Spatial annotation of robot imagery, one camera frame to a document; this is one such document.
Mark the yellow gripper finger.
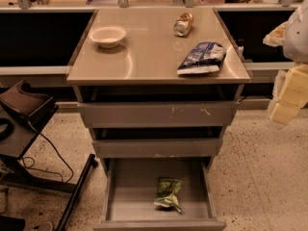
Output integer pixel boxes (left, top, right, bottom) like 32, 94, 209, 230
269, 103, 300, 124

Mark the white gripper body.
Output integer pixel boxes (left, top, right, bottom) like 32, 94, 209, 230
278, 64, 308, 109

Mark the green jalapeno chip bag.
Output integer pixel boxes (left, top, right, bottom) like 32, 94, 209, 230
154, 177, 184, 213

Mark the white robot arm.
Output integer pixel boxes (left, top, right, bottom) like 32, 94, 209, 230
263, 0, 308, 129

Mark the blue white chip bag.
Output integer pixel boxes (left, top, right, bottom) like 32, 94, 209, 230
177, 41, 227, 75

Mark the top grey drawer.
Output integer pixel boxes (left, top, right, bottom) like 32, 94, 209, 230
78, 101, 239, 128

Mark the grey drawer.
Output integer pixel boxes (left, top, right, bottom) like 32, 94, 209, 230
92, 139, 222, 158
78, 101, 239, 128
93, 158, 226, 231

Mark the middle grey drawer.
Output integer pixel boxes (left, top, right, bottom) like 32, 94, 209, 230
92, 139, 222, 158

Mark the grey drawer cabinet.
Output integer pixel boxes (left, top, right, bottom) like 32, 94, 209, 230
65, 6, 252, 175

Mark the bottom grey drawer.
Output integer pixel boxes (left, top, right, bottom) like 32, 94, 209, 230
93, 158, 226, 231

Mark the gold soda can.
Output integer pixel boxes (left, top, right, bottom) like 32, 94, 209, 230
173, 13, 193, 37

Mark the white bowl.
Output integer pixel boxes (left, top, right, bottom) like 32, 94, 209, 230
89, 26, 126, 48

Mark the black headset device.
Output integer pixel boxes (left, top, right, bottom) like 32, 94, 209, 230
0, 80, 56, 129

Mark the white sneaker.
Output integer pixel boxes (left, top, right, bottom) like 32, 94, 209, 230
30, 222, 53, 231

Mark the black cable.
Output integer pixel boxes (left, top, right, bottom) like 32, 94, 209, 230
20, 121, 75, 185

